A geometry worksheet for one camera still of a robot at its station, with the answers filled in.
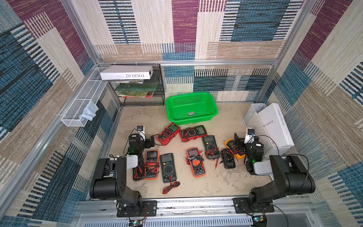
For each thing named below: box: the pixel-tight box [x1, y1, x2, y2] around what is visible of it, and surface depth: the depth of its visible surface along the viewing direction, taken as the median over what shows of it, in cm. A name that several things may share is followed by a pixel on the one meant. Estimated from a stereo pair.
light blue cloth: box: [78, 99, 99, 123], surface depth 69 cm
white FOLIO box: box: [99, 64, 154, 81], surface depth 81 cm
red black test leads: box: [162, 175, 181, 195], surface depth 81 cm
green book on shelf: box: [114, 82, 158, 98], surface depth 101 cm
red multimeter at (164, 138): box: [156, 122, 181, 146], surface depth 98 cm
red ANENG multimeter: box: [179, 124, 208, 142], surface depth 101 cm
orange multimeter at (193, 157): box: [186, 147, 207, 177], surface depth 87 cm
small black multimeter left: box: [132, 165, 145, 182], surface depth 83 cm
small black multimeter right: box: [221, 148, 236, 169], surface depth 89 cm
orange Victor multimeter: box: [144, 149, 160, 181], surface depth 86 cm
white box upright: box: [256, 102, 295, 149], surface depth 82 cm
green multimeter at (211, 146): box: [201, 134, 221, 159], surface depth 94 cm
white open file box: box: [242, 103, 295, 157], surface depth 84 cm
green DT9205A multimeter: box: [159, 153, 178, 184], surface depth 87 cm
